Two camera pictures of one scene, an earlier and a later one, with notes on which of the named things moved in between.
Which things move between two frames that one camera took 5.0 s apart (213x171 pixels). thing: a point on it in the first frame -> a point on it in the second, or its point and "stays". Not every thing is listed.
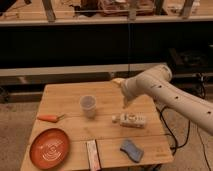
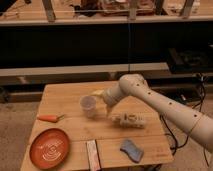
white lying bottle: x=130 y=119 stays
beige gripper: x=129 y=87 -> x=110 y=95
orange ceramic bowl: x=49 y=149 stays
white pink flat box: x=93 y=155 stays
